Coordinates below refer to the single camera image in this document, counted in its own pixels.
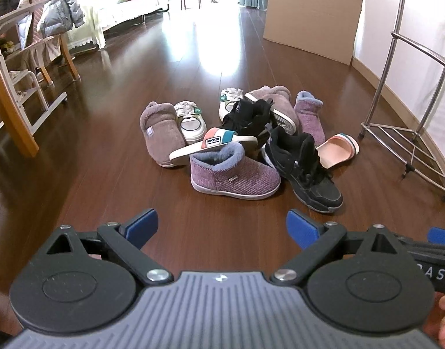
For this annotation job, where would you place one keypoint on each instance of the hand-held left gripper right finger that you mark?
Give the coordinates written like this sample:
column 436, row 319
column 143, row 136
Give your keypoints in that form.
column 302, row 227

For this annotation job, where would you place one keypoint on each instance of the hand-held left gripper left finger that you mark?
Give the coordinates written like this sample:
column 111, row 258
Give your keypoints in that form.
column 144, row 225

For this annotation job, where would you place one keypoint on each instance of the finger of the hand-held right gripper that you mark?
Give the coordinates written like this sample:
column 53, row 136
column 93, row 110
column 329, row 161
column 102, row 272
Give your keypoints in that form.
column 441, row 233

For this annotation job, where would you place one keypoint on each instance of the black lace-up sneaker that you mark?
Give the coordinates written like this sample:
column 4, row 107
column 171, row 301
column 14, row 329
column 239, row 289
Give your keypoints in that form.
column 249, row 120
column 302, row 160

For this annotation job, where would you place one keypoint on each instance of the purple fleece-lined boot slipper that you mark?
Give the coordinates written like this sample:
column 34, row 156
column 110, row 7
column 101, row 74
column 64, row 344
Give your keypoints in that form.
column 237, row 181
column 309, row 120

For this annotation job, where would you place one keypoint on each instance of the pink slide sandal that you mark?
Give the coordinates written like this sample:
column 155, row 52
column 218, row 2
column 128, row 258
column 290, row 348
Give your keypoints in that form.
column 335, row 151

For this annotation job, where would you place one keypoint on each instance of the taupe plush slipper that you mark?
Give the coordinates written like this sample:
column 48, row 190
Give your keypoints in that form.
column 160, row 138
column 277, row 98

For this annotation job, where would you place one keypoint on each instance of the white green-label sneaker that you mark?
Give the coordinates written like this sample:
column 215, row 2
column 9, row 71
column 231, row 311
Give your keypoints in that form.
column 189, row 123
column 228, row 100

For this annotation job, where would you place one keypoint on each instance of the striped white slide sandal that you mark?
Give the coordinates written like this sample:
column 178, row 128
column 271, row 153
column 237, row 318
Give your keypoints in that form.
column 217, row 140

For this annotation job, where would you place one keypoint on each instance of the wooden chair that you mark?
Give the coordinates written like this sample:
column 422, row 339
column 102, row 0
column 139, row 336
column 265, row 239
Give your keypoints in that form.
column 68, row 58

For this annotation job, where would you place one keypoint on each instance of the metal tube rack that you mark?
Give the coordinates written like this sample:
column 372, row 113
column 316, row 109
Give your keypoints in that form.
column 394, row 35

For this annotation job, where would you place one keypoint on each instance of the brown cardboard sheet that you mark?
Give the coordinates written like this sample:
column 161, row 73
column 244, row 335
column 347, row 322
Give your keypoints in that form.
column 309, row 14

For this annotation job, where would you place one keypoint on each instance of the sofa with white cover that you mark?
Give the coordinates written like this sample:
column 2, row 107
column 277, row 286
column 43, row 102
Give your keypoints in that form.
column 128, row 7

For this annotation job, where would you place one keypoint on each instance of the light grey puffer jacket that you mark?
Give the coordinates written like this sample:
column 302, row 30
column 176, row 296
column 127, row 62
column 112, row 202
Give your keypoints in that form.
column 59, row 7

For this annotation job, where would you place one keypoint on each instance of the white metal frame rack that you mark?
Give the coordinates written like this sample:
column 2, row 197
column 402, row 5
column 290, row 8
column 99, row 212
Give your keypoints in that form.
column 37, row 94

